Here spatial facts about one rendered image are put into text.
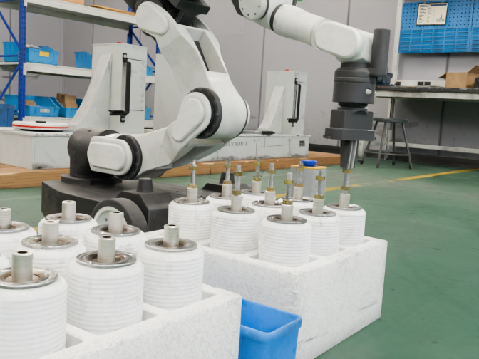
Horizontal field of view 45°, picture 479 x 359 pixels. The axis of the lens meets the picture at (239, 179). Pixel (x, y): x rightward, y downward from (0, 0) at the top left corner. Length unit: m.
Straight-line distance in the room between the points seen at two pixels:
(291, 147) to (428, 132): 2.07
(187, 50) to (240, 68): 6.14
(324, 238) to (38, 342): 0.64
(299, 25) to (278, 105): 3.59
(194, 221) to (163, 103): 2.88
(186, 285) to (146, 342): 0.12
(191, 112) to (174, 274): 0.84
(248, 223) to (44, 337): 0.54
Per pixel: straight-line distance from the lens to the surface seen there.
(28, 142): 3.15
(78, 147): 2.00
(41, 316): 0.65
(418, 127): 6.46
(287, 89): 4.93
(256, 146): 4.40
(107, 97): 3.59
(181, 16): 1.73
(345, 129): 1.22
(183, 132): 1.59
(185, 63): 1.66
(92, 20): 7.32
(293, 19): 1.32
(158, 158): 1.73
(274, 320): 1.00
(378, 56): 1.23
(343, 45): 1.22
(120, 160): 1.79
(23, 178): 3.03
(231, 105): 1.59
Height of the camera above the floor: 0.45
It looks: 7 degrees down
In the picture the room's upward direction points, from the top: 3 degrees clockwise
